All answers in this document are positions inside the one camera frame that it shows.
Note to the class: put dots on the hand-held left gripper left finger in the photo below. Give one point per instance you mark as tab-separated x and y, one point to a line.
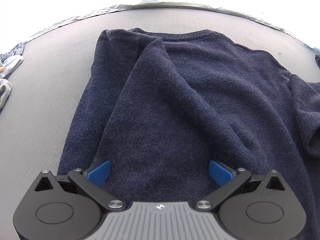
100	172

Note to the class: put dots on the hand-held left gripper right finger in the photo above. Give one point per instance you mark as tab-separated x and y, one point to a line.
220	173

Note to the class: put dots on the navy blue sweater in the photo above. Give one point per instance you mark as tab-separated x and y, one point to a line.
187	105

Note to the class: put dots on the grey t-shirt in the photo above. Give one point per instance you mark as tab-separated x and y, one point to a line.
4	92

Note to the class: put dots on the light blue garment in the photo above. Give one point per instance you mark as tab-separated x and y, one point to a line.
12	65

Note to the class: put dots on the black folded garment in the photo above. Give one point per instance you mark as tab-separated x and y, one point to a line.
318	61

